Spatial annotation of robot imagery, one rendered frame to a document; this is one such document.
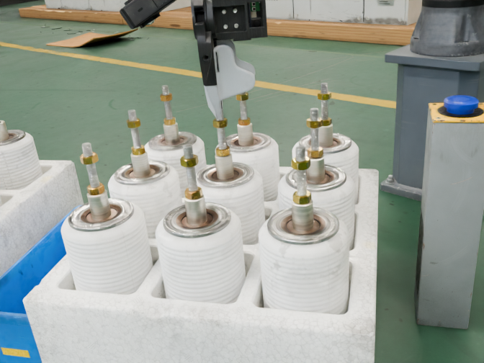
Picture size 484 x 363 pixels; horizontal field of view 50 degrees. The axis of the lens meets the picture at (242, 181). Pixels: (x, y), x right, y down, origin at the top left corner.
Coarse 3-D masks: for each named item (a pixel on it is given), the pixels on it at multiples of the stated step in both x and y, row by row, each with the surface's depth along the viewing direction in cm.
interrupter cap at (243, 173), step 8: (208, 168) 70; (240, 168) 70; (248, 168) 69; (200, 176) 68; (208, 176) 68; (216, 176) 68; (240, 176) 67; (248, 176) 67; (208, 184) 65; (216, 184) 65; (224, 184) 65; (232, 184) 65; (240, 184) 65
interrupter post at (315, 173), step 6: (312, 162) 63; (318, 162) 63; (312, 168) 64; (318, 168) 64; (324, 168) 65; (312, 174) 64; (318, 174) 64; (324, 174) 65; (312, 180) 65; (318, 180) 64
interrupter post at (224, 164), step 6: (216, 156) 67; (222, 156) 66; (228, 156) 66; (216, 162) 67; (222, 162) 66; (228, 162) 67; (216, 168) 68; (222, 168) 67; (228, 168) 67; (222, 174) 67; (228, 174) 67
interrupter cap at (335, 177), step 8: (328, 168) 67; (336, 168) 67; (288, 176) 66; (296, 176) 66; (328, 176) 66; (336, 176) 65; (344, 176) 64; (288, 184) 64; (296, 184) 63; (312, 184) 63; (320, 184) 63; (328, 184) 63; (336, 184) 62
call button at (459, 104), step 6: (450, 96) 66; (456, 96) 66; (462, 96) 65; (468, 96) 65; (444, 102) 65; (450, 102) 64; (456, 102) 63; (462, 102) 63; (468, 102) 63; (474, 102) 63; (450, 108) 64; (456, 108) 63; (462, 108) 63; (468, 108) 63; (474, 108) 63; (456, 114) 64; (462, 114) 64
